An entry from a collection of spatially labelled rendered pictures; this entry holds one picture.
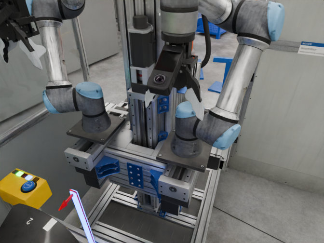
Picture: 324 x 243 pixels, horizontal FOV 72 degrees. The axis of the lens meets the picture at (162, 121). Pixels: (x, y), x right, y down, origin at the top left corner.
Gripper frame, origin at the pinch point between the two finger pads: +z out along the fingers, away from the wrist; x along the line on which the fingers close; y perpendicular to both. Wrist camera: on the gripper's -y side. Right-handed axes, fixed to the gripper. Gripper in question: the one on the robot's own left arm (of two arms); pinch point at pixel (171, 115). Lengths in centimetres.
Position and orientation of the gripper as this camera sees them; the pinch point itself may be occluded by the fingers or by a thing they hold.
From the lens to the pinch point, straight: 57.1
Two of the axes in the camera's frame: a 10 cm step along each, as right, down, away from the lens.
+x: -9.2, -2.3, 3.1
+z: 0.0, 8.1, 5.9
